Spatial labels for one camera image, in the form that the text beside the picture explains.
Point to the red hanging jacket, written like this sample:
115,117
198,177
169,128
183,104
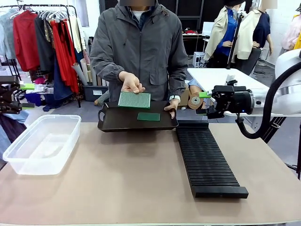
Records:
26,42

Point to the dark purple cloth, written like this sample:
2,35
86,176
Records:
33,99

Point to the navy hanging garment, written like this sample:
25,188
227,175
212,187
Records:
60,89

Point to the cream hanging garment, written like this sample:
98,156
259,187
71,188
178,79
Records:
75,35

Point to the lying skin-coloured mannequin torso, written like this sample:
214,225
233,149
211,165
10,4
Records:
195,87

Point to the white folding table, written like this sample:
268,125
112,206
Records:
211,77

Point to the dark draped garment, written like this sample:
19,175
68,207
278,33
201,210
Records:
11,129

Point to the mannequin in pink and yellow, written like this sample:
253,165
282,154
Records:
291,33

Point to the small green perforated PCB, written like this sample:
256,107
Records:
148,116

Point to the beige cardboard roll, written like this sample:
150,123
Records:
87,70

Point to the person's left hand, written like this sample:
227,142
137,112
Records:
173,106

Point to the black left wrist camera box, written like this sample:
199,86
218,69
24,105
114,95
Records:
9,80

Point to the dark grey storage bin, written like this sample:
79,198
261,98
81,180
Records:
90,93

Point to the white wristwatch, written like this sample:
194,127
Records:
175,97

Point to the black plastic serving tray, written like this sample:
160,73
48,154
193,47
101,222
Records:
122,122

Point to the brown cardboard box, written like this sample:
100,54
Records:
184,99

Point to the mannequin with blue shirt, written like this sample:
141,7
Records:
223,30

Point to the clear plastic storage box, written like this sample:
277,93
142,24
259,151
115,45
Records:
70,131

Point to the person's left forearm grey sleeve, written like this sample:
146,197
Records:
178,82

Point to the brown cardboard spool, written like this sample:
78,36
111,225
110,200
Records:
195,101

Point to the red cloth item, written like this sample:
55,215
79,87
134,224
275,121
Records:
190,31

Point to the red hanging dress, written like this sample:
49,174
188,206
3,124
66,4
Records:
63,58

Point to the black hanging garment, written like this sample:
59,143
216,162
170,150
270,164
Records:
44,51

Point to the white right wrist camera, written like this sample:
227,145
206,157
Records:
231,78

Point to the mannequin with navy top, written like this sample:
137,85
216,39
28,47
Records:
247,37

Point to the small white background table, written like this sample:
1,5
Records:
191,35

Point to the person's right hand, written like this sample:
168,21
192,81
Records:
130,82

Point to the black slotted PCB rack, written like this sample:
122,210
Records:
207,160

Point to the large green perforated PCB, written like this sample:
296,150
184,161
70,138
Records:
134,100

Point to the pale grey-blue hanging garment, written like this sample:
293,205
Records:
7,35

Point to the person's right forearm grey sleeve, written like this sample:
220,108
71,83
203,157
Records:
103,68

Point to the pink cloth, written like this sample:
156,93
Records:
40,81

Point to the black metal clothes rack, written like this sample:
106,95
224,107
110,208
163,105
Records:
47,5

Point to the grey paper roll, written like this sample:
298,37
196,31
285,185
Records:
80,74

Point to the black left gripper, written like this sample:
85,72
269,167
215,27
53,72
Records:
7,99

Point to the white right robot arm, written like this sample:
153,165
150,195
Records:
287,61

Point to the black metal shelf frame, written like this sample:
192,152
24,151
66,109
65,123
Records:
188,16

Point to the light blue fabric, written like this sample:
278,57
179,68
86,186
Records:
22,116

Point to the white clothes hangers bunch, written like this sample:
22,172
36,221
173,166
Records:
53,15

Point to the person in grey jacket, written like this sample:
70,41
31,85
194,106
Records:
141,47

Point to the white board panel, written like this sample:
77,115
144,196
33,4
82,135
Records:
208,28

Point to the white patterned cloth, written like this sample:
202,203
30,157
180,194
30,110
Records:
43,88

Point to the black tripod pole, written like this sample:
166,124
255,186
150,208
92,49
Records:
235,40

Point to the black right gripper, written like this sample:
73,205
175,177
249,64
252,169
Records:
237,100

